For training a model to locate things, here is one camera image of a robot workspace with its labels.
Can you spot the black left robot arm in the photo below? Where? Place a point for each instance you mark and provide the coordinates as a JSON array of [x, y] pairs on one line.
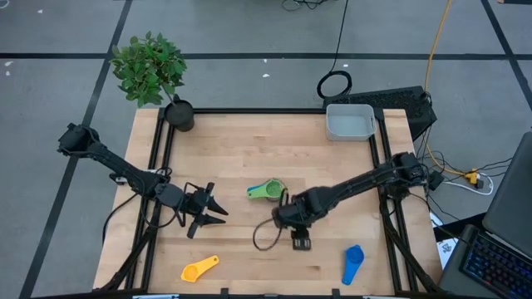
[[120, 168]]

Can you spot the black table clamp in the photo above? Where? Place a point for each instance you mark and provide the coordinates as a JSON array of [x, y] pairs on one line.
[[336, 292], [224, 292]]

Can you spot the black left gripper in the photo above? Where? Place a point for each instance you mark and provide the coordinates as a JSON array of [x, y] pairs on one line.
[[195, 203]]

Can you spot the blue plastic measuring cup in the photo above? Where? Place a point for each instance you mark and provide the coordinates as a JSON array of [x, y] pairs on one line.
[[353, 255]]

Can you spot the grey plastic basket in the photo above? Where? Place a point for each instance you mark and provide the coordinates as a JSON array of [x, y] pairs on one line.
[[349, 124]]

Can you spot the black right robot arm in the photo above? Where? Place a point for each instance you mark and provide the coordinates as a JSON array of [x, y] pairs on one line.
[[357, 182]]

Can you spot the yellow plastic measuring cup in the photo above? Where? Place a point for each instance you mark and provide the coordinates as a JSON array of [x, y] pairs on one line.
[[193, 272]]

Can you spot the white paper sheet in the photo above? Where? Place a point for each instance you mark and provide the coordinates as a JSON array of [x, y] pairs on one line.
[[446, 249]]

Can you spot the green plant in black pot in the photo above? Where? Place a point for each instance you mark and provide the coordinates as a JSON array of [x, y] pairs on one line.
[[145, 66]]

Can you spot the black perforated computer case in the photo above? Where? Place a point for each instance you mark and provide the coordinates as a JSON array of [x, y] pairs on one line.
[[399, 101]]

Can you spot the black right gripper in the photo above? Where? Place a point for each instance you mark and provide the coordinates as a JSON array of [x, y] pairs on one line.
[[295, 214]]

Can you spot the black power adapter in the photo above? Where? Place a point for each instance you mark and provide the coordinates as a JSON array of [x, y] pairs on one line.
[[435, 180]]

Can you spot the silver bracket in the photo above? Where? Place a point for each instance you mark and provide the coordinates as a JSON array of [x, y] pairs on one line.
[[384, 297], [156, 296]]

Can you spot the grey laptop with lit keyboard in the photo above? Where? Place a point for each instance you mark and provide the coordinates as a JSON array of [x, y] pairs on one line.
[[511, 195]]

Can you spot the yellow power plug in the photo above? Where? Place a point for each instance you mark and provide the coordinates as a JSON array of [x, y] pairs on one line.
[[472, 177]]

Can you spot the black metal table frame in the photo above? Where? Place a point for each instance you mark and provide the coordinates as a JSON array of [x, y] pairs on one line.
[[266, 111]]

